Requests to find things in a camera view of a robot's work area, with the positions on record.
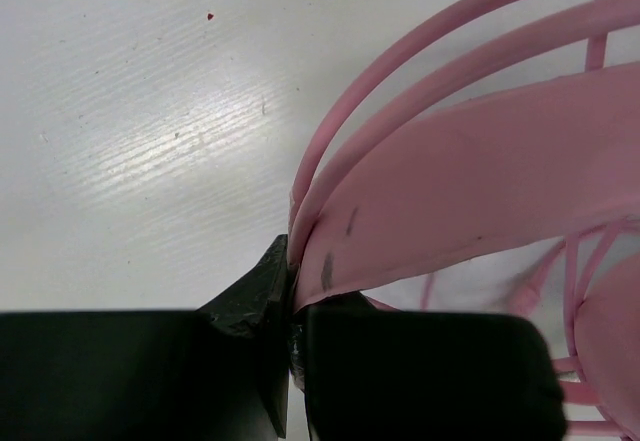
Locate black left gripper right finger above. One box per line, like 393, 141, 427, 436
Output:
291, 294, 568, 440

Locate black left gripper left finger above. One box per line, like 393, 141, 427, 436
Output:
1, 235, 288, 440

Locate pink headphones with cable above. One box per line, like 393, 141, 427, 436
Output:
287, 0, 639, 440

